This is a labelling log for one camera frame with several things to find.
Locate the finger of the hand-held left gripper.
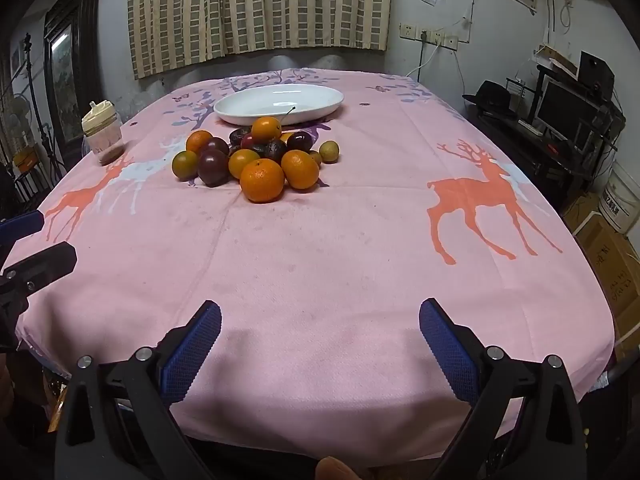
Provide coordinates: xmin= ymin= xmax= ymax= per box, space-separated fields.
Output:
xmin=0 ymin=210 xmax=46 ymax=250
xmin=0 ymin=241 xmax=78 ymax=311

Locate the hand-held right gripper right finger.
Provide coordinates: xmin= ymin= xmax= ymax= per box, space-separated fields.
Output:
xmin=419 ymin=298 xmax=583 ymax=480

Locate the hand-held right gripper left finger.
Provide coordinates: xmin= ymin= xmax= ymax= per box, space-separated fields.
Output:
xmin=54 ymin=300 xmax=223 ymax=480

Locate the large orange mandarin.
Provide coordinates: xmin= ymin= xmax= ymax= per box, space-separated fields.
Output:
xmin=240 ymin=158 xmax=286 ymax=204

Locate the white oval plate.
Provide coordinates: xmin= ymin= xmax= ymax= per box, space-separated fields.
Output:
xmin=213 ymin=85 xmax=345 ymax=126

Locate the person's right hand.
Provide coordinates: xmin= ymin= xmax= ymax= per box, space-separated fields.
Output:
xmin=316 ymin=456 xmax=362 ymax=480

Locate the plastic jar with cream lid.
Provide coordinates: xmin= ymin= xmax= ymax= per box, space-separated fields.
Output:
xmin=81 ymin=101 xmax=126 ymax=166

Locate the pink deer print tablecloth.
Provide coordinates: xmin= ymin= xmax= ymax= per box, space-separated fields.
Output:
xmin=15 ymin=67 xmax=616 ymax=463

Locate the dark framed picture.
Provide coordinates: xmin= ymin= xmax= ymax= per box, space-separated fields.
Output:
xmin=42 ymin=0 xmax=103 ymax=156

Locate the yellow-green mandarin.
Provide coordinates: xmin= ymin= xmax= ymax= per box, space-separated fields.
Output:
xmin=172 ymin=150 xmax=201 ymax=181

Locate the cardboard box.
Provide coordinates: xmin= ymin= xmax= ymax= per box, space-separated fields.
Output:
xmin=575 ymin=215 xmax=640 ymax=356

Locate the black light stand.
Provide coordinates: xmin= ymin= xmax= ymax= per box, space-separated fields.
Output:
xmin=20 ymin=32 xmax=66 ymax=181

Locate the black computer desk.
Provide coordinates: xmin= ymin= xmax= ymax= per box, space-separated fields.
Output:
xmin=465 ymin=105 xmax=626 ymax=211

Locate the white bucket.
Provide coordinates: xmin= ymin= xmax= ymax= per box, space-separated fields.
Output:
xmin=597 ymin=167 xmax=640 ymax=233

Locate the black hat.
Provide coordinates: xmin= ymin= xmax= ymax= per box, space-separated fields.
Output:
xmin=462 ymin=81 xmax=518 ymax=117

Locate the beige checked curtain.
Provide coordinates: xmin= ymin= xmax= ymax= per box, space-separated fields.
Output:
xmin=126 ymin=0 xmax=228 ymax=80
xmin=222 ymin=0 xmax=394 ymax=56

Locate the computer monitor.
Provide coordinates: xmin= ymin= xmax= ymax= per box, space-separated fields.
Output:
xmin=534 ymin=76 xmax=601 ymax=142

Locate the white box on shelf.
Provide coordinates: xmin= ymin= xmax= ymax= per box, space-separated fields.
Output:
xmin=537 ymin=45 xmax=578 ymax=73

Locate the black speaker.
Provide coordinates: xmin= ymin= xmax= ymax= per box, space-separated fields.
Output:
xmin=578 ymin=51 xmax=616 ymax=92

